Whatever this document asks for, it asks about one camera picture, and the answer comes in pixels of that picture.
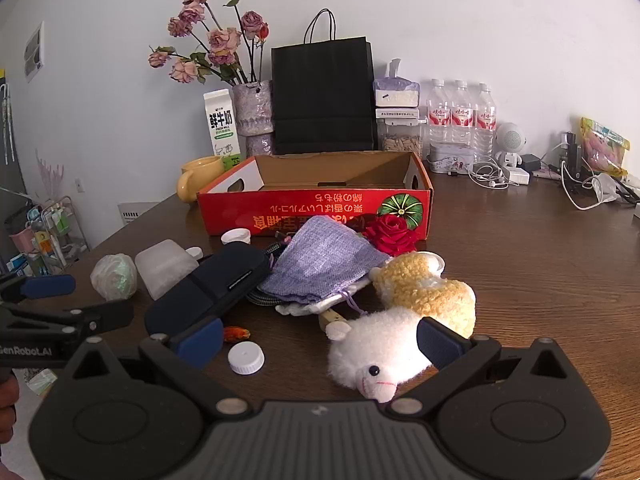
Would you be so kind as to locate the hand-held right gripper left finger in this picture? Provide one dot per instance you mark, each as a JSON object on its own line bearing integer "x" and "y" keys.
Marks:
{"x": 200, "y": 342}

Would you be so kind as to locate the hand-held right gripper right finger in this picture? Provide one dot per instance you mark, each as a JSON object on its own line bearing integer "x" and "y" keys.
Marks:
{"x": 440, "y": 342}

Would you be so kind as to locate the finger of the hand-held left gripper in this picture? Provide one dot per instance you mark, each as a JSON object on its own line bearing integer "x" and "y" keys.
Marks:
{"x": 105, "y": 316}
{"x": 50, "y": 286}

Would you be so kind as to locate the white green bag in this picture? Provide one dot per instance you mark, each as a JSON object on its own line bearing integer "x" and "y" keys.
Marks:
{"x": 114, "y": 277}

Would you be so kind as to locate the white screw cap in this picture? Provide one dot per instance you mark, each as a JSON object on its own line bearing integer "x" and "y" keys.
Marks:
{"x": 246, "y": 357}

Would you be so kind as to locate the navy zip case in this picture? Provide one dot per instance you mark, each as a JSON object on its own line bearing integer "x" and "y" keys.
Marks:
{"x": 210, "y": 285}

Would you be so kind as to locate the white plush sheep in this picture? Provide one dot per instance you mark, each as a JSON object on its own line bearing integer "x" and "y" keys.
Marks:
{"x": 375, "y": 350}

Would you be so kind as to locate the translucent plastic box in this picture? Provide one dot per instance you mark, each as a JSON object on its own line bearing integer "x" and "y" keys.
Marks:
{"x": 165, "y": 270}

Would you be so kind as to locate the wide white ribbed cap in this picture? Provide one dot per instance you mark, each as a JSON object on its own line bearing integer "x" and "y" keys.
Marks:
{"x": 235, "y": 236}

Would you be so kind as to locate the red artificial rose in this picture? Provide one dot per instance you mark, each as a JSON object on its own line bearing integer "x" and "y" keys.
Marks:
{"x": 390, "y": 235}

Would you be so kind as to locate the purple cloth pouch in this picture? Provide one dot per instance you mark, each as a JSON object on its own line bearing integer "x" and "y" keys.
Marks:
{"x": 320, "y": 260}

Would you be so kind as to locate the red cardboard box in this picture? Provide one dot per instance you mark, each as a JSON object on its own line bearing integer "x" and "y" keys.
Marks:
{"x": 300, "y": 210}

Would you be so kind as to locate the person's left hand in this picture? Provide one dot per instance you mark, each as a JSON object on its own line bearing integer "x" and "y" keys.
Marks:
{"x": 7, "y": 410}

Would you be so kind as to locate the blue printed boxes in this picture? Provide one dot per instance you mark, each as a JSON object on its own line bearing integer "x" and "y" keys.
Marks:
{"x": 19, "y": 266}

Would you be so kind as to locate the pink cup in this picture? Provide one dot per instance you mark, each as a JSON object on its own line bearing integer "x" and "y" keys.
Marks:
{"x": 22, "y": 240}

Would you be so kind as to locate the white leaflet board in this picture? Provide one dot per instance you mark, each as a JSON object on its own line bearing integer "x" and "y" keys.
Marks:
{"x": 137, "y": 212}

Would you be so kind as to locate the pink dried grass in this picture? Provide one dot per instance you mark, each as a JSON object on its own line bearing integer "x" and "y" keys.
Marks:
{"x": 50, "y": 175}

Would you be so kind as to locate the small wooden piece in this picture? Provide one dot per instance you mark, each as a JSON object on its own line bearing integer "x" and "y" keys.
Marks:
{"x": 331, "y": 317}

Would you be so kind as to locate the white hanging umbrella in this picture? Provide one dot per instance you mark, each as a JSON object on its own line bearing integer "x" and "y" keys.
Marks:
{"x": 7, "y": 125}

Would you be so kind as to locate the yellow mug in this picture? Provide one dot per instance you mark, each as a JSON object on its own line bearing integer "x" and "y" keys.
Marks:
{"x": 197, "y": 175}

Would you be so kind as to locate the white earphones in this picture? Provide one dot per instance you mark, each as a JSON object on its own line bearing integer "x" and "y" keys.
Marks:
{"x": 487, "y": 175}

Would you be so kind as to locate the printed tin box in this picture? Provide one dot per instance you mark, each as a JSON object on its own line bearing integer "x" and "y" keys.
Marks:
{"x": 450, "y": 160}

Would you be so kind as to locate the white charger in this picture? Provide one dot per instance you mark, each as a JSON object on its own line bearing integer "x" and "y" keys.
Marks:
{"x": 519, "y": 176}

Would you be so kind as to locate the black power adapter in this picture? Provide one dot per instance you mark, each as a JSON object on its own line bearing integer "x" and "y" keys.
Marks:
{"x": 531, "y": 163}

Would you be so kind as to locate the clear seed container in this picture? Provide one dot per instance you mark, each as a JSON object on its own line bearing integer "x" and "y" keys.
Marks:
{"x": 400, "y": 142}

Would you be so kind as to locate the white round robot speaker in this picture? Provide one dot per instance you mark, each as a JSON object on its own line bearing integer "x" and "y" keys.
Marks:
{"x": 510, "y": 137}

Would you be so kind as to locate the white milk carton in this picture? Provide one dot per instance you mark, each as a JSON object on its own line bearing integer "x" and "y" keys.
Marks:
{"x": 220, "y": 125}

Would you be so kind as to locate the clear water bottle red label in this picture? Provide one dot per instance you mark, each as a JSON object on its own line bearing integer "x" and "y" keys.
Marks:
{"x": 462, "y": 117}
{"x": 439, "y": 117}
{"x": 485, "y": 120}

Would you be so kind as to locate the white face mask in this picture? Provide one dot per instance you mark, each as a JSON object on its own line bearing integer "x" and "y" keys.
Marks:
{"x": 607, "y": 186}

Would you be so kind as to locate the white flat box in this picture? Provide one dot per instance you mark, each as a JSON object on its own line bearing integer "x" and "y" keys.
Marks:
{"x": 395, "y": 114}

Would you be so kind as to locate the small spray bottle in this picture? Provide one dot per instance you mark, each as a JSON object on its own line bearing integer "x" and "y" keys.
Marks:
{"x": 567, "y": 147}

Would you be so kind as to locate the black stand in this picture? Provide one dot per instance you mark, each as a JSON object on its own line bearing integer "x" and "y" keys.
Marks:
{"x": 582, "y": 157}

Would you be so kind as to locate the purple speckled vase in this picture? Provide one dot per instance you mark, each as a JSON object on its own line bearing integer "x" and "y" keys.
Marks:
{"x": 252, "y": 110}

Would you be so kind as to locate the yellow pink snack bag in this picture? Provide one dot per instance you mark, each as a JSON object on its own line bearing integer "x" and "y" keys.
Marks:
{"x": 605, "y": 147}

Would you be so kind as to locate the black paper bag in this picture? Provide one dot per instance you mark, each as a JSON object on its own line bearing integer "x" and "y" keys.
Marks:
{"x": 322, "y": 95}

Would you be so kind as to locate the dried pink rose bouquet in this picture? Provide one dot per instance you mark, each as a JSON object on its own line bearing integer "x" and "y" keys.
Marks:
{"x": 220, "y": 40}

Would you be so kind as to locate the white wall notice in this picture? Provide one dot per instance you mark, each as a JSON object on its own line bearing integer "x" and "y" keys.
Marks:
{"x": 34, "y": 52}

